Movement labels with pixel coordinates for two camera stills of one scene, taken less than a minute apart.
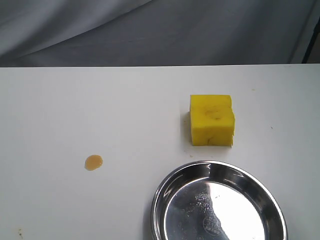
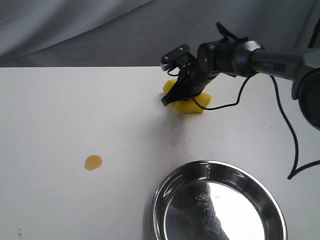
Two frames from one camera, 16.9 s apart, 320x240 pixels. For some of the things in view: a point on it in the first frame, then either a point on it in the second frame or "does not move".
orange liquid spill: (93, 162) does not move
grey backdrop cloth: (126, 33) does not move
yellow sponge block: (212, 120) → (189, 106)
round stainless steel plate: (218, 200) does not move
